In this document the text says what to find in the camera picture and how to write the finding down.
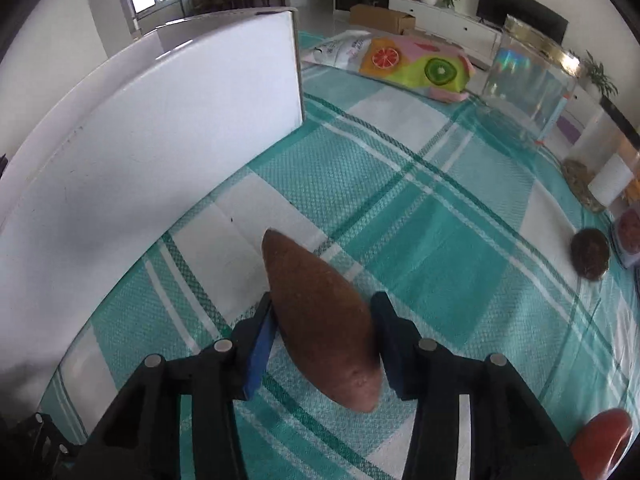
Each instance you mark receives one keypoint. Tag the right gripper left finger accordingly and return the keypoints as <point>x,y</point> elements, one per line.
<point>138,435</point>

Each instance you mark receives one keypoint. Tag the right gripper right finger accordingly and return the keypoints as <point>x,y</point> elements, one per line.
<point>475,419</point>

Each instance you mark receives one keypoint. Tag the sweet potato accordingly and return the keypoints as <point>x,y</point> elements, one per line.
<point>326,326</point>

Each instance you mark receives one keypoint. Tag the red apple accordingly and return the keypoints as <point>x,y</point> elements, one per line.
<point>600,445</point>

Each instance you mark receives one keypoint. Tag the small dark fruit far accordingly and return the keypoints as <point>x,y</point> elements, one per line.
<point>590,254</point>

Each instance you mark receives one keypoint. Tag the teal plaid tablecloth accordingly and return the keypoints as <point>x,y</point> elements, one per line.
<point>466,229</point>

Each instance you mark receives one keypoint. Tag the left red labelled can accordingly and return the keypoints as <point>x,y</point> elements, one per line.
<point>626,237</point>

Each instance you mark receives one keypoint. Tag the white foam board box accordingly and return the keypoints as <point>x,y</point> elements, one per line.
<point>119,160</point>

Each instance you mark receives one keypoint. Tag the clear plastic canister dark lid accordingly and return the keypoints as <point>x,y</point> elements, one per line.
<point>602,162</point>

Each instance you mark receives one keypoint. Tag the clear glass jar gold lid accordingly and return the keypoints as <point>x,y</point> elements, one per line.
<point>531,79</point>

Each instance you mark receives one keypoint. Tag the green potted plant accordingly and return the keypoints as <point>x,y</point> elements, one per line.
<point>597,83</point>

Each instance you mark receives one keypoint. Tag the colourful fruit print bag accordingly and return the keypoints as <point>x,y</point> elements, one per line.
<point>427,67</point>

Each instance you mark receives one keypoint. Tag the white tv cabinet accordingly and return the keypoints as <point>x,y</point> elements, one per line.
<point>479,41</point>

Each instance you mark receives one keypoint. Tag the black television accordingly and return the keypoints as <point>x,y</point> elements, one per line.
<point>531,12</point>

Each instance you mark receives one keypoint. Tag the cardboard box on floor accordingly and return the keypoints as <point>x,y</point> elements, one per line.
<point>382,19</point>

